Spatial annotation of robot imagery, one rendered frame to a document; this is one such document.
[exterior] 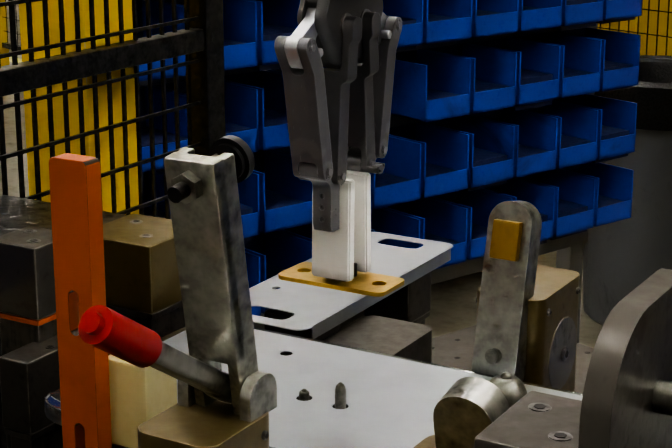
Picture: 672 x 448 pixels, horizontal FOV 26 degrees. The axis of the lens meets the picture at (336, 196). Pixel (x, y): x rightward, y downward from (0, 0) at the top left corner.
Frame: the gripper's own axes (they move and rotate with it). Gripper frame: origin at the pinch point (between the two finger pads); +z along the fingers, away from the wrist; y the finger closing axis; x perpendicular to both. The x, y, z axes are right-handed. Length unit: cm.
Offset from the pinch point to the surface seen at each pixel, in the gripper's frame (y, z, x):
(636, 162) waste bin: 291, 63, 76
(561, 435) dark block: -22.8, 1.3, -25.2
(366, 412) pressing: 0.0, 13.4, -2.0
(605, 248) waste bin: 294, 90, 85
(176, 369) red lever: -20.1, 3.7, -0.7
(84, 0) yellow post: 43, -7, 58
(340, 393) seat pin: -0.3, 12.3, -0.1
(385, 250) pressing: 35.6, 13.4, 15.7
